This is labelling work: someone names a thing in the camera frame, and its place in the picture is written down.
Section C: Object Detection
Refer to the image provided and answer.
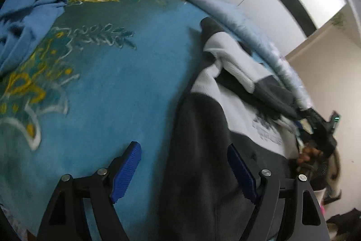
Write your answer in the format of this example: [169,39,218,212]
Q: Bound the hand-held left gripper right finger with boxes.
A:
[227,143,330,241]

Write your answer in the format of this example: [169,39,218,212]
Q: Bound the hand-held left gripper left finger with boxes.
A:
[37,141,142,241]

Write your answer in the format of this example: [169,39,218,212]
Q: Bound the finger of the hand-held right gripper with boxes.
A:
[297,108,320,129]

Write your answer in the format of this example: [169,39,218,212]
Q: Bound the black white fleece sweatshirt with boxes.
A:
[158,16,311,241]

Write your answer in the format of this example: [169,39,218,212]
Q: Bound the person's right forearm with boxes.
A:
[322,151,342,205]

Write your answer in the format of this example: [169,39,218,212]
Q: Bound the dark clothes pile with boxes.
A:
[326,208,361,234]

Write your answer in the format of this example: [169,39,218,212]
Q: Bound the person's right hand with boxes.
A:
[297,145,324,171]

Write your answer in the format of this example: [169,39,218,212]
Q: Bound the teal floral blanket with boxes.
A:
[0,0,282,241]

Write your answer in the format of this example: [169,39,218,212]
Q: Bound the blue garment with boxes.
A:
[0,0,94,76]

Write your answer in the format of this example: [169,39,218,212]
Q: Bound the floral wall sticker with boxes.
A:
[331,12,346,27]

